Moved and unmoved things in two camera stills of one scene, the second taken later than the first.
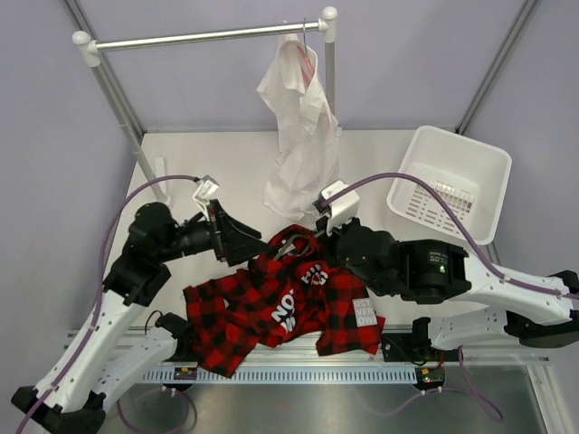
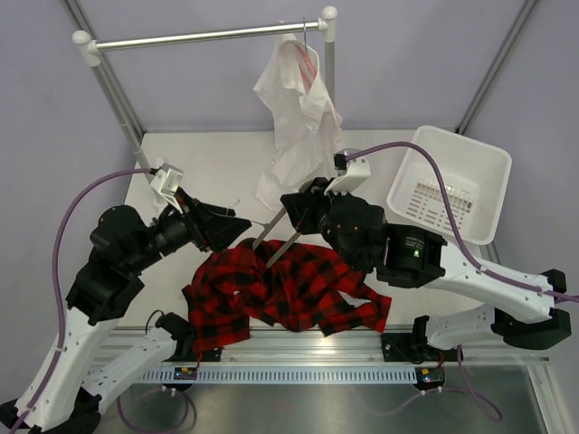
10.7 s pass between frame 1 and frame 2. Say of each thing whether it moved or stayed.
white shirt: stayed
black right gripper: moved
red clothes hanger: stayed
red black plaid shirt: moved
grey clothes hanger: moved
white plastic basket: stayed
